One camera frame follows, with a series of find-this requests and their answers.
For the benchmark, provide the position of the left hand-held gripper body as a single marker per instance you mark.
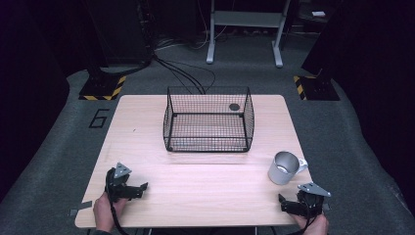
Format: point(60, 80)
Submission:
point(116, 187)

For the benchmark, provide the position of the person's left hand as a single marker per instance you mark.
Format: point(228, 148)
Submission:
point(104, 212)

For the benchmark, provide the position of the dark round disc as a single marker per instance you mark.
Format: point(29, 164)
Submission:
point(234, 107)

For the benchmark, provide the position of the grey tape strip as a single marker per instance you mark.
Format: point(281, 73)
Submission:
point(81, 207)

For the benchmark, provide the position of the black base with striped tape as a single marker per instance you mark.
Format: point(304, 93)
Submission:
point(101, 88)
point(318, 88)

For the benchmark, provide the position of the white metal stand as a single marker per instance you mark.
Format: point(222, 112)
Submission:
point(248, 19)

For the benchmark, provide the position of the person's right hand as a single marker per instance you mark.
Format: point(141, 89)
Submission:
point(318, 225)

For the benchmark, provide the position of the grey metal cup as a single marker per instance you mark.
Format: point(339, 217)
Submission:
point(283, 169)

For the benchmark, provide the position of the small white box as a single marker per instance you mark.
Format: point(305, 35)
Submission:
point(318, 14)

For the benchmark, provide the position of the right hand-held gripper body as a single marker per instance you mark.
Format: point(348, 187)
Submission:
point(311, 202)

